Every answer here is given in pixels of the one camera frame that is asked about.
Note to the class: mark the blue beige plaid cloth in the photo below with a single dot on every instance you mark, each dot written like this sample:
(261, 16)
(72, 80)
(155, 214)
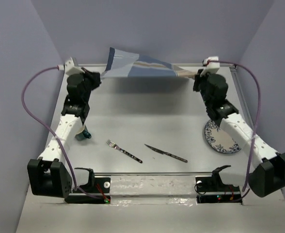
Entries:
(122, 64)

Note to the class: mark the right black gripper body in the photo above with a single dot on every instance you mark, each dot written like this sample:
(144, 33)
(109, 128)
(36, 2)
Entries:
(201, 82)

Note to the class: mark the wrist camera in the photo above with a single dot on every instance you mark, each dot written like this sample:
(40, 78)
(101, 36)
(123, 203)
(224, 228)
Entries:
(70, 67)
(211, 65)

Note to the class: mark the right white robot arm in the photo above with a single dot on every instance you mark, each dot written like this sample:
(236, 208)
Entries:
(265, 172)

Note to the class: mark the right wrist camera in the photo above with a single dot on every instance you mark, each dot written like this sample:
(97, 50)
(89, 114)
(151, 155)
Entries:
(211, 65)

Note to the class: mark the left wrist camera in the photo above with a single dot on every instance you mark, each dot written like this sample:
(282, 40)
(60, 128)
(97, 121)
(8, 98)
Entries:
(70, 67)

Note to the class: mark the blue floral ceramic plate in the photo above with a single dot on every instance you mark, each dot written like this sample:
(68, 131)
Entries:
(219, 140)

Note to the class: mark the paper cup green base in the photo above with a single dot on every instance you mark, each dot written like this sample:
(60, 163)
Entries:
(83, 134)

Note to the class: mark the steak knife patterned handle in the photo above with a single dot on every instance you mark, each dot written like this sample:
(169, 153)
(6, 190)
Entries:
(167, 154)

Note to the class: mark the silver fork patterned handle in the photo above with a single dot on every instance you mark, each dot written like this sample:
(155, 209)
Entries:
(116, 147)

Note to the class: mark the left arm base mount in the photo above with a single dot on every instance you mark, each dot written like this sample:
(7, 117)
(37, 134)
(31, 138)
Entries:
(92, 189)

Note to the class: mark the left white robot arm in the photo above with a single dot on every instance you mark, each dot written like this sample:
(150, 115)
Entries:
(52, 174)

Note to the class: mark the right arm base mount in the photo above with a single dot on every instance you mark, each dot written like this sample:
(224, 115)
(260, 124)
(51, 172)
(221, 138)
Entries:
(211, 189)

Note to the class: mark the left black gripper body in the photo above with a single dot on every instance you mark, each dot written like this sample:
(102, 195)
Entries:
(90, 83)

